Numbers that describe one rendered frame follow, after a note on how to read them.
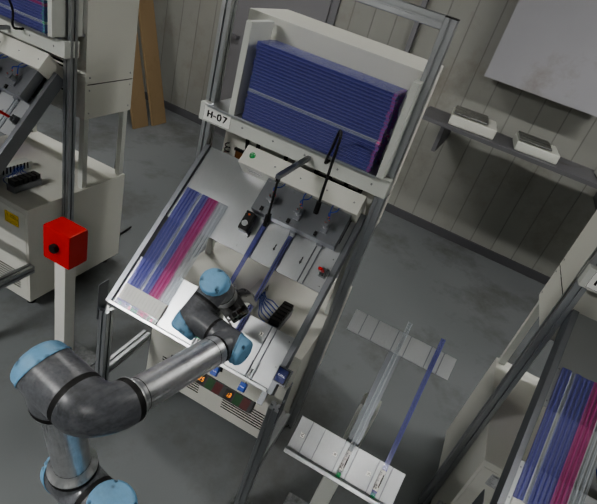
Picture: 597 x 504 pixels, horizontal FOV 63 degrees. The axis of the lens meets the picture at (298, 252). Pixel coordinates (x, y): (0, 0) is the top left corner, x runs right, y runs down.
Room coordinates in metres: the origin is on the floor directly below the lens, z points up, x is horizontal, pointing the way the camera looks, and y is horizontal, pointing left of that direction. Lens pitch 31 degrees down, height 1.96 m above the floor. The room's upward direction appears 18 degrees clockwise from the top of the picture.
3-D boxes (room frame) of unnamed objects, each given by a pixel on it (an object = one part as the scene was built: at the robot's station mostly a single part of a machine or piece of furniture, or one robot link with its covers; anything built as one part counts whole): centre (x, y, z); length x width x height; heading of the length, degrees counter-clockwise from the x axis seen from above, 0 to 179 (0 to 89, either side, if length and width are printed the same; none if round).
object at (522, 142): (3.80, -1.46, 1.17); 0.35 x 0.33 x 0.09; 72
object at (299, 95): (1.70, 0.08, 1.52); 0.51 x 0.13 x 0.27; 75
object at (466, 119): (3.95, -0.99, 1.18); 0.39 x 0.37 x 0.10; 72
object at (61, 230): (1.57, 0.92, 0.39); 0.24 x 0.24 x 0.78; 75
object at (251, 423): (1.83, 0.11, 0.31); 0.70 x 0.65 x 0.62; 75
